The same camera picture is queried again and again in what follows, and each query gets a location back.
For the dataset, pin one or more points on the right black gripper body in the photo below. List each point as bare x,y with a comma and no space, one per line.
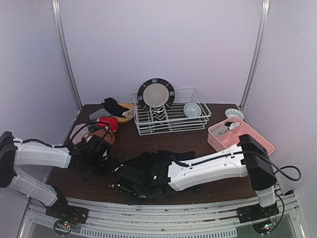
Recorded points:
124,179

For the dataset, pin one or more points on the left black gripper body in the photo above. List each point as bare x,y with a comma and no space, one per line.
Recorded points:
109,163

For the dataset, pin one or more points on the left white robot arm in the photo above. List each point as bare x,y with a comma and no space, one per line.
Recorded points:
15,153

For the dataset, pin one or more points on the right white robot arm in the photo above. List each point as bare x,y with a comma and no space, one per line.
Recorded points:
247,158

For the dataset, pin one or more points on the brown underwear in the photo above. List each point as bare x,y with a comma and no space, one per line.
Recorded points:
109,137

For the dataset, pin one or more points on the red underwear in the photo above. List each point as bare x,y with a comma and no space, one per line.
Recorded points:
110,123

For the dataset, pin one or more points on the grey striped underwear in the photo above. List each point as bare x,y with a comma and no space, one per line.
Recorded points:
101,113

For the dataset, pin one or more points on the grey rolled underwear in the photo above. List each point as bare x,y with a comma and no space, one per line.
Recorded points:
219,131

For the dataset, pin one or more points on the black and white rolled underwear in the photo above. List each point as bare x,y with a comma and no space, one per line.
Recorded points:
232,125

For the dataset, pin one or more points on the black cloth on plate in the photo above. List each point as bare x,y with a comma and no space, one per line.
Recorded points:
112,106

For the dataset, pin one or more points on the beige white socks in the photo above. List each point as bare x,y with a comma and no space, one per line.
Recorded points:
128,114

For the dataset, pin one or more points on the light blue ceramic bowl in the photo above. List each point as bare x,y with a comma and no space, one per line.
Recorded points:
191,110

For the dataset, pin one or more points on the pink divided organizer box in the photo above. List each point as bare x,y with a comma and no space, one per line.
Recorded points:
232,137

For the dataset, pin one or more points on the dark rimmed beige plate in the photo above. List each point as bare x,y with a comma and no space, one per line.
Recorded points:
155,91

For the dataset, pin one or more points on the blue patterned yellow bowl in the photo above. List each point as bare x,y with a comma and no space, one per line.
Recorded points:
231,112

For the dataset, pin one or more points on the white wire dish rack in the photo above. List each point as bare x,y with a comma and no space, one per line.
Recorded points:
160,119

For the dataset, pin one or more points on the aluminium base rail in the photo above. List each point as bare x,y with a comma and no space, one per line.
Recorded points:
209,220

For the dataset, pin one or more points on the left aluminium frame post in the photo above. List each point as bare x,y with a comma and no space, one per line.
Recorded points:
64,52

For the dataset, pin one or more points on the aluminium frame post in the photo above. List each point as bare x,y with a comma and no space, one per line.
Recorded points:
257,53
64,52

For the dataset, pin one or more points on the right aluminium frame post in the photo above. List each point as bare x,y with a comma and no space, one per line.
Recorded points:
257,53

